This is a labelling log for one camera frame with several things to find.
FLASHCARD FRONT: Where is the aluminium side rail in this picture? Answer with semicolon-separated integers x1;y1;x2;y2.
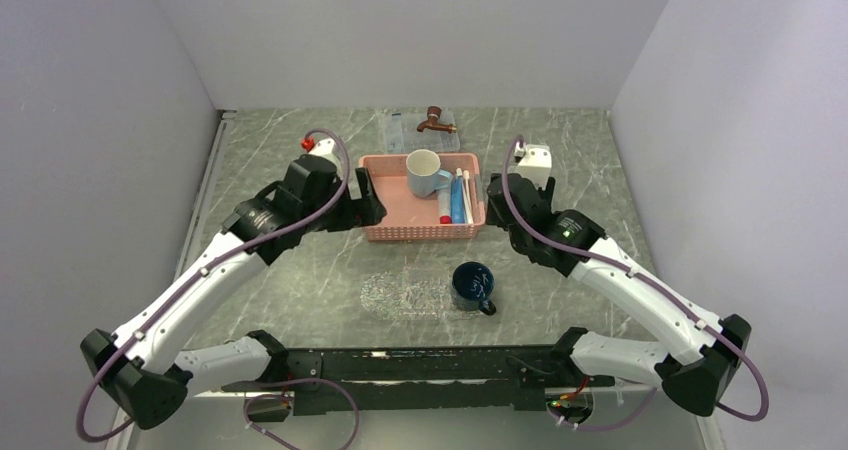
105;109;238;450

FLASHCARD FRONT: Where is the pink plastic basket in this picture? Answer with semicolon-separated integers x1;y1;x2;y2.
359;153;486;242

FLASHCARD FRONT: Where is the clear plastic box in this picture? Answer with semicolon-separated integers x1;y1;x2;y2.
381;112;460;154

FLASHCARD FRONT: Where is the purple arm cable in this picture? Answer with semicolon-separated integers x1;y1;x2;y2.
501;135;770;434
76;128;362;450

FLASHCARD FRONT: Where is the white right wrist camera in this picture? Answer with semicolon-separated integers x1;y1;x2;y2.
513;143;552;190

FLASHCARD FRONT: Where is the clear textured acrylic tray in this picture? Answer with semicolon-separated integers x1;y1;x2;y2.
392;268;485;321

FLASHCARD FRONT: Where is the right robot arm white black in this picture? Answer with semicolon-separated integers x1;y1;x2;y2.
486;173;752;416

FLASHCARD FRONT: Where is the dark blue mug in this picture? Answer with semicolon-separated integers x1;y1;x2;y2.
450;262;497;316

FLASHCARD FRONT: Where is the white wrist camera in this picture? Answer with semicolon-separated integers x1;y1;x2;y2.
513;143;552;190
301;137;345;177

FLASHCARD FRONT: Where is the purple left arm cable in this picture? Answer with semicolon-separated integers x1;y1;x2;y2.
76;128;362;450

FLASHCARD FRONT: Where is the blue toothpaste tube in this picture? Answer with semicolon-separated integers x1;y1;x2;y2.
450;177;466;224

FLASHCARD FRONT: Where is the copper faucet tap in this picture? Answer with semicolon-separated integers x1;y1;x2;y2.
416;106;457;134

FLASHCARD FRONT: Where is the light blue white mug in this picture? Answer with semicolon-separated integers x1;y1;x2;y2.
405;149;453;199

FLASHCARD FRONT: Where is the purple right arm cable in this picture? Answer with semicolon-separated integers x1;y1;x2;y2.
501;135;770;434

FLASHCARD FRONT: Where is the white red-capped toothpaste tube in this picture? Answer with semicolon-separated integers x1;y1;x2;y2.
436;188;453;225

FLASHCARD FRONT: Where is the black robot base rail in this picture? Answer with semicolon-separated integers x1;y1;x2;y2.
221;346;617;422

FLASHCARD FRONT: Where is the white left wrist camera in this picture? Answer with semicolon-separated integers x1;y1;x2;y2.
301;137;345;177

